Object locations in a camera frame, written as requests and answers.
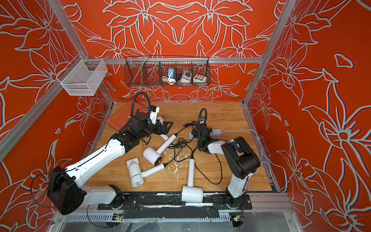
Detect white power strip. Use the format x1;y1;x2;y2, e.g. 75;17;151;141
189;129;222;139

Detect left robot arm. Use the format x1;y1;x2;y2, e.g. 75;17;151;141
47;112;173;215

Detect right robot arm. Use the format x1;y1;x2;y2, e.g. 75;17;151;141
191;126;261;209

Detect white hair dryer back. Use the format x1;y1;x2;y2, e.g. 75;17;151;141
156;117;169;141

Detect white hair dryer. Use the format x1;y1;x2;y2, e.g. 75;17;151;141
143;134;177;166
181;158;203;204
156;117;169;141
126;158;165;188

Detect white hair dryer middle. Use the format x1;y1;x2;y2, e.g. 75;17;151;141
143;134;177;166

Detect orange plastic tool case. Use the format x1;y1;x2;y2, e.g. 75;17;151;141
107;102;131;131

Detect blue small box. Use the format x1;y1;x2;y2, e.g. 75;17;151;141
167;69;176;80

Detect white adapter box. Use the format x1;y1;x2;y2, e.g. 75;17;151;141
180;70;192;84

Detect white socket cube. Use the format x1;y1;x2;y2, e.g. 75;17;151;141
193;74;207;84

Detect white hair dryer front left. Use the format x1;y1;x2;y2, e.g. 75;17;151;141
126;158;165;188

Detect white hair dryer front right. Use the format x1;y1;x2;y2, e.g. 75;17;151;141
181;158;203;204

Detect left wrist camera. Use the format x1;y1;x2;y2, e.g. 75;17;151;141
149;105;159;125

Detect black wire wall basket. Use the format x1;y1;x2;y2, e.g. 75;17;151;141
124;55;211;87

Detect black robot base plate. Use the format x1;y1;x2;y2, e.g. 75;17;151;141
98;192;253;211

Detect clear plastic wall bin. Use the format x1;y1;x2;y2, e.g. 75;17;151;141
57;54;108;96

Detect aluminium frame post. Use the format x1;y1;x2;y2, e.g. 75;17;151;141
48;0;90;60

